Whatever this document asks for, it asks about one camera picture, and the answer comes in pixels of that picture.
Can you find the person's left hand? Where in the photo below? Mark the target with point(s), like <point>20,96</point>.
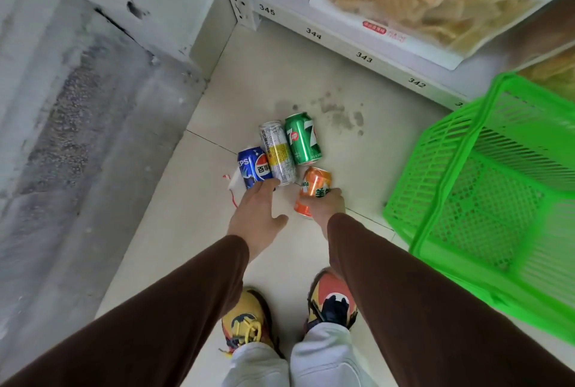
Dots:
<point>254,216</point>

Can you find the person's right hand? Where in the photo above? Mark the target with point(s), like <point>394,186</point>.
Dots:
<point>325,207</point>

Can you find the orange can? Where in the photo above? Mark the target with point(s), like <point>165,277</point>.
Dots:
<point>314,180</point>

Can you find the Pepsi can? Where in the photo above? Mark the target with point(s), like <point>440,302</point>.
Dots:
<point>251,166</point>

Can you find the silver yellow can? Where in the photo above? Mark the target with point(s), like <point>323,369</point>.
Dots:
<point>278,153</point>

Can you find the green 7up can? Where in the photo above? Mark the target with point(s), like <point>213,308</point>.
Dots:
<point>303,139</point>

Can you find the green plastic basket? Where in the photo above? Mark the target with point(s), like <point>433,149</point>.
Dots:
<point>552,220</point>

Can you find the person's right forearm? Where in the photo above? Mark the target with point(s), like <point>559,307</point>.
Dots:
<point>440,324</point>

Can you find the person's left forearm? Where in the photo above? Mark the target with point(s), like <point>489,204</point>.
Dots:
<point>135,324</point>

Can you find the person's left leg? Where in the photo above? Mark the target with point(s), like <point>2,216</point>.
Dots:
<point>256,368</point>

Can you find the person's leg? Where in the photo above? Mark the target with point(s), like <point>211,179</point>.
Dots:
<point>328,359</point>
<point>256,368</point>

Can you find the person's right leg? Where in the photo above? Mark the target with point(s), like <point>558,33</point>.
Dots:
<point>328,359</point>

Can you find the small red scrap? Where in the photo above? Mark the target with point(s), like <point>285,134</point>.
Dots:
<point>232,195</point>

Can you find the red right shoe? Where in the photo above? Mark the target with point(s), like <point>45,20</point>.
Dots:
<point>332,299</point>

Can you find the yellow left shoe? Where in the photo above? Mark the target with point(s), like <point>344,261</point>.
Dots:
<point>247,321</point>

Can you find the large fish crisp bag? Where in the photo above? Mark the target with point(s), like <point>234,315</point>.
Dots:
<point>426,0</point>
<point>554,72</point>

